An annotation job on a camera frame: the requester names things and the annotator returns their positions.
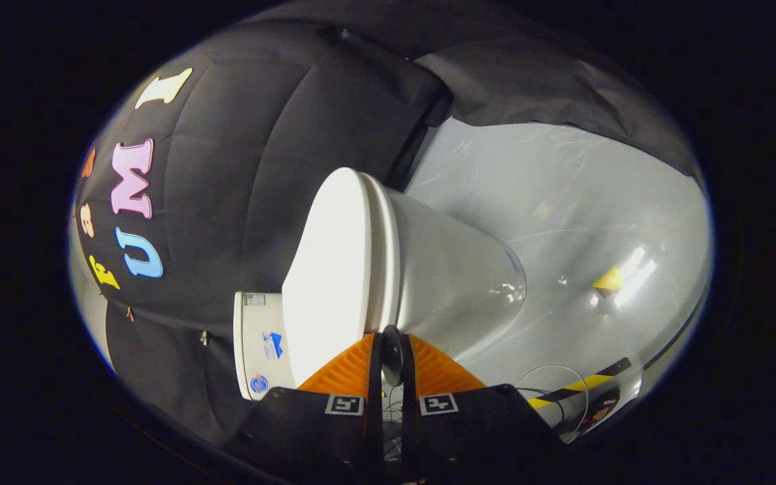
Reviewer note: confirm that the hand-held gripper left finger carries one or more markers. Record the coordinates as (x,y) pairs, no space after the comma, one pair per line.
(376,404)

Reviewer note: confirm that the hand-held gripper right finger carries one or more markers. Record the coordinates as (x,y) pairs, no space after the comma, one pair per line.
(407,417)

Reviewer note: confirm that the white toilet lid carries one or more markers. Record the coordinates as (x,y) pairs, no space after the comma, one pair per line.
(334,269)

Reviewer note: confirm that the white toilet seat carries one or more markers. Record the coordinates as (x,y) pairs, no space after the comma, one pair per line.
(392,269)

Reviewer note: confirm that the white toilet tank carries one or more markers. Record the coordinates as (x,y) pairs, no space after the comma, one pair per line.
(253,337)

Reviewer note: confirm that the yellow black striped tape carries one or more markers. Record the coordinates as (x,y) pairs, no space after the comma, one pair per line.
(580,384)

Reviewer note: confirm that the dark flat packet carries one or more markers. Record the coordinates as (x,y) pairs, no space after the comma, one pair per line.
(597,412)

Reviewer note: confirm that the yellow paper scrap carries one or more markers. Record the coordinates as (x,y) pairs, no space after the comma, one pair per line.
(609,281)

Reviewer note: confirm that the black backdrop cloth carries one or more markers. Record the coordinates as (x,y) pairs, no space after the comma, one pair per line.
(240,168)

